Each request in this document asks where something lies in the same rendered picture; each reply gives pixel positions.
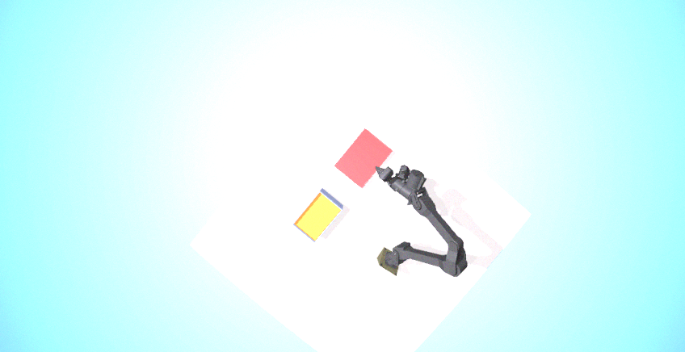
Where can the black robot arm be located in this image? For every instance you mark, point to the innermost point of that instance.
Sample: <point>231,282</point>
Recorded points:
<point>454,262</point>

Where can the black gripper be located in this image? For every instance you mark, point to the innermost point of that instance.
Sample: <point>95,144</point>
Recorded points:
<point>394,183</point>

